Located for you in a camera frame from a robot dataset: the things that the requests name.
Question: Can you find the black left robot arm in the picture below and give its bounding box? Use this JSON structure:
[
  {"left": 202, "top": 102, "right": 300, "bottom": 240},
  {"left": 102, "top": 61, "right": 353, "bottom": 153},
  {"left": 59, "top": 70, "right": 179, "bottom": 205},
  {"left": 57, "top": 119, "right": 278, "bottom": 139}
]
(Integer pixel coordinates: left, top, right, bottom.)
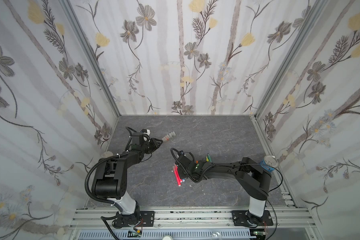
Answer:
[{"left": 85, "top": 127, "right": 164, "bottom": 228}]

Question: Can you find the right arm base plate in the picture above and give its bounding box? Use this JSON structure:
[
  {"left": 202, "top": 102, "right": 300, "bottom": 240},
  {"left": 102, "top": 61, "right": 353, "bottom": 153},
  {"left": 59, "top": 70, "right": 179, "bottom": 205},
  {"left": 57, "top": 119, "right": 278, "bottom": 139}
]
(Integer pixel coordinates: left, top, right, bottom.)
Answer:
[{"left": 231, "top": 210, "right": 274, "bottom": 228}]

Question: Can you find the pink marker pen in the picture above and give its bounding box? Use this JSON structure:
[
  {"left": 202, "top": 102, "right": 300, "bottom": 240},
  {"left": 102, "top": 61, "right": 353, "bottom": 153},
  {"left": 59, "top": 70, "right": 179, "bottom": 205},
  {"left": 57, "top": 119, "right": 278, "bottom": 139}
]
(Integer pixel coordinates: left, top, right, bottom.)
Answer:
[{"left": 173, "top": 167, "right": 182, "bottom": 187}]

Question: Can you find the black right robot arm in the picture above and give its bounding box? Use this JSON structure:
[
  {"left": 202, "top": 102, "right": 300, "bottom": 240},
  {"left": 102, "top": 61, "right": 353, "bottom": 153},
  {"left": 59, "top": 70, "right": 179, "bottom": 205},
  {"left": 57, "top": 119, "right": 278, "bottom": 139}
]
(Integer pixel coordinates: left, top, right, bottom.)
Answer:
[{"left": 172, "top": 152, "right": 272, "bottom": 228}]

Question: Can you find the aluminium frame rail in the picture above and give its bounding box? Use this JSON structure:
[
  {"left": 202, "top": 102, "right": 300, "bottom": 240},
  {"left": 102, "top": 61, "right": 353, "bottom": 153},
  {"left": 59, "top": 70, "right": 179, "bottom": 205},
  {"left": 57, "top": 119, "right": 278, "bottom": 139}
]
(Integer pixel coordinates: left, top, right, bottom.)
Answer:
[{"left": 69, "top": 206, "right": 316, "bottom": 230}]

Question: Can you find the blue soup can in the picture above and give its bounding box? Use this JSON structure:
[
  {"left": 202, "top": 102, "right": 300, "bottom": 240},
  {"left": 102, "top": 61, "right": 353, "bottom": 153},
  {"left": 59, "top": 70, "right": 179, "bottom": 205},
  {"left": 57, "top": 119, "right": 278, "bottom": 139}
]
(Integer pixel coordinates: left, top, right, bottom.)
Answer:
[{"left": 259, "top": 155, "right": 280, "bottom": 173}]

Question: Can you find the white vented cable duct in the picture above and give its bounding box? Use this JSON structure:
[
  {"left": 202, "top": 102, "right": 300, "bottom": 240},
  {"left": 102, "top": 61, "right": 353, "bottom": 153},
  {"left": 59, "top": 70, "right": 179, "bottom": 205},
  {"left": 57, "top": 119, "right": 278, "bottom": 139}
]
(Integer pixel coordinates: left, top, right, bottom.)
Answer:
[{"left": 77, "top": 229, "right": 257, "bottom": 240}]

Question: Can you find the black corrugated cable conduit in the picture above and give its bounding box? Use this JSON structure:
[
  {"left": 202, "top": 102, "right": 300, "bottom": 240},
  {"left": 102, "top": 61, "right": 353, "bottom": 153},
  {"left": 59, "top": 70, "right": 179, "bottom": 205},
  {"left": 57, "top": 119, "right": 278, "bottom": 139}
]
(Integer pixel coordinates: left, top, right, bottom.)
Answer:
[{"left": 84, "top": 151, "right": 130, "bottom": 206}]

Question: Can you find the round silver lid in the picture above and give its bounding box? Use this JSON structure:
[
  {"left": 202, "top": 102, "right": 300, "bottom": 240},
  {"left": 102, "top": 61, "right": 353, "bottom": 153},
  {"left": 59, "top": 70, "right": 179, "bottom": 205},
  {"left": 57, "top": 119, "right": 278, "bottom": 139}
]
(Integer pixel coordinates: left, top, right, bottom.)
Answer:
[{"left": 101, "top": 151, "right": 114, "bottom": 158}]

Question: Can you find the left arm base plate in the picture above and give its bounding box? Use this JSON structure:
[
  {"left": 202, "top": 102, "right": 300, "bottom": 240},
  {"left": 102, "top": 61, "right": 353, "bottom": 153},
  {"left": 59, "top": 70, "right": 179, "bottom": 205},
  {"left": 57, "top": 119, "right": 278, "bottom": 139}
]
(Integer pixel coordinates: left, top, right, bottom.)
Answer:
[{"left": 112, "top": 211, "right": 155, "bottom": 229}]

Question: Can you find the red marker pen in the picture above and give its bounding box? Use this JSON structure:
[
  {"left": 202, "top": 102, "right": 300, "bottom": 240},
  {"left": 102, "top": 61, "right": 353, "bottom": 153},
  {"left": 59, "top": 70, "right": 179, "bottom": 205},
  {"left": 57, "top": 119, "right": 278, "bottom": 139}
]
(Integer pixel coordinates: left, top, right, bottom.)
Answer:
[{"left": 174, "top": 166, "right": 182, "bottom": 186}]

